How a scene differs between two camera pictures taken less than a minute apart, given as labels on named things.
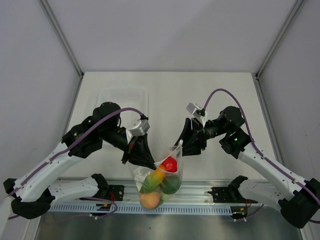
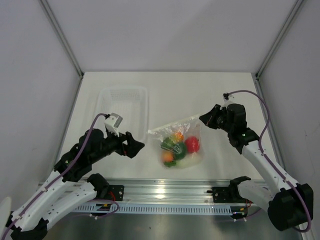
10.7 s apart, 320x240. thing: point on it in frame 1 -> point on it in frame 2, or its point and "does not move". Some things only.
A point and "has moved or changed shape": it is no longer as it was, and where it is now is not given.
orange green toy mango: [153, 180] -> [172, 143]
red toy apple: [170, 164] has moved or changed shape
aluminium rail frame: [193, 191] does not move
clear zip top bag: [155, 187] -> [180, 143]
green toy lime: [170, 184] -> [180, 149]
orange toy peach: [149, 200] -> [167, 156]
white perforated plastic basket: [136, 97] does not move
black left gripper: [138, 151] -> [131, 148]
